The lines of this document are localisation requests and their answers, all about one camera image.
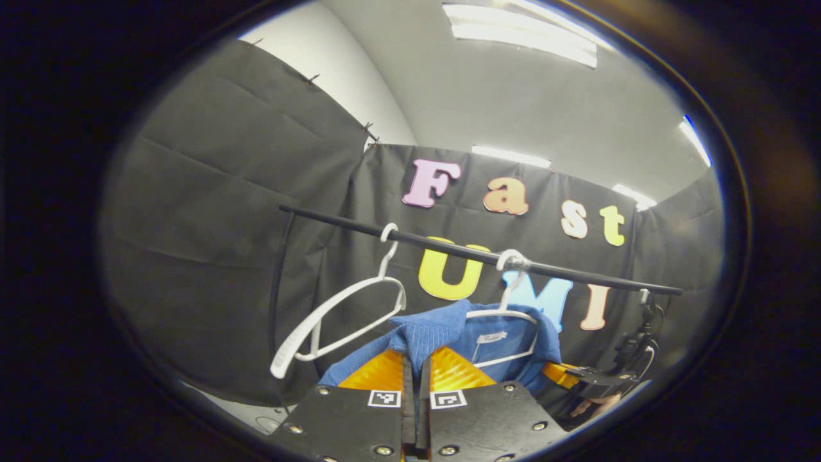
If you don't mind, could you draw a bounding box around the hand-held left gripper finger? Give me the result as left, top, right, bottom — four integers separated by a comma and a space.
417, 346, 570, 462
266, 350, 416, 462

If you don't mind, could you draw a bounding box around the blue corduroy jacket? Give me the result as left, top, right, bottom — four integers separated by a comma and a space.
317, 299, 564, 402

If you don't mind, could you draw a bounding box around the white plastic hanger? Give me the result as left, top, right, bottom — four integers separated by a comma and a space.
465, 249, 539, 370
269, 223, 408, 379

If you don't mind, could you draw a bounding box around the black metal clothes rack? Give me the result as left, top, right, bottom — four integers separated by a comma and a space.
268, 204, 684, 411

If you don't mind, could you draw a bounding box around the ceiling light panel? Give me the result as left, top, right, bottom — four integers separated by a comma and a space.
443, 3, 598, 69
471, 146, 552, 169
613, 184, 658, 211

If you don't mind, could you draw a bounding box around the black backdrop cloth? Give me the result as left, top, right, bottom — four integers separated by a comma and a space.
96, 38, 725, 408

